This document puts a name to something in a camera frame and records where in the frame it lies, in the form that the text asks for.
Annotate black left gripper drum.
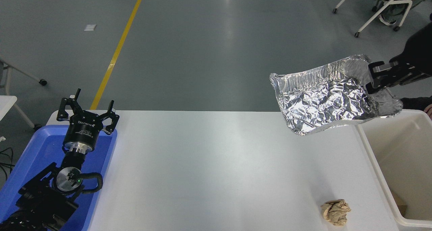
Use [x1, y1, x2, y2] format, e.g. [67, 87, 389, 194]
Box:
[63, 111, 104, 147]

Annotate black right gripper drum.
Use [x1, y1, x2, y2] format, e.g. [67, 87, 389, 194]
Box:
[389, 22, 432, 73]

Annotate silver foil plate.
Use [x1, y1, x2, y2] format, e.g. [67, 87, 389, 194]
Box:
[269, 54, 404, 136]

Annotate person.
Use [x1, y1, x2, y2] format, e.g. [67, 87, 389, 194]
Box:
[378, 0, 432, 26]
[400, 96, 432, 112]

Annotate blue plastic tray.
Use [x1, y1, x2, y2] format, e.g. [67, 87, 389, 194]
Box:
[0, 125, 118, 231]

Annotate white-legged office chair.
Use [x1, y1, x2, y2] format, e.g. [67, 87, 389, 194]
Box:
[332, 0, 417, 38]

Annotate white side table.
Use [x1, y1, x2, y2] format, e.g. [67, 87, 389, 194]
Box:
[0, 95, 43, 132]

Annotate large pale plastic bin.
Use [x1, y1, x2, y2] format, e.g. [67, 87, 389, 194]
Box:
[354, 109, 432, 229]

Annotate crumpled tan paper ball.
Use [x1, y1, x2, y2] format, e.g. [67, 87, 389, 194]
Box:
[320, 199, 351, 227]

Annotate grey wheeled metal frame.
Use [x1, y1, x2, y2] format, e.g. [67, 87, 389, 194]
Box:
[0, 57, 48, 96]

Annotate black cables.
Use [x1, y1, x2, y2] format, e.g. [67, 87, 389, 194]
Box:
[0, 147, 15, 179]

